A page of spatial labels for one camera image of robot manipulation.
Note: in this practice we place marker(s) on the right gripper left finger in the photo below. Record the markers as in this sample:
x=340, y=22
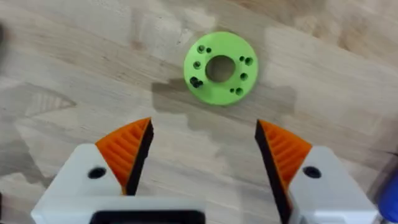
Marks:
x=124, y=155

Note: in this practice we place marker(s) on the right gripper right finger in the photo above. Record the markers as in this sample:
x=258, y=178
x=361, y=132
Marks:
x=289, y=161

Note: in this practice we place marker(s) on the blue electric screwdriver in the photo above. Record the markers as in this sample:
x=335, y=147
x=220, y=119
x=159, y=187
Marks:
x=390, y=199

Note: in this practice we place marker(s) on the green disc with holes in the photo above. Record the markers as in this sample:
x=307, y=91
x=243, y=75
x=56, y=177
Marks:
x=220, y=90

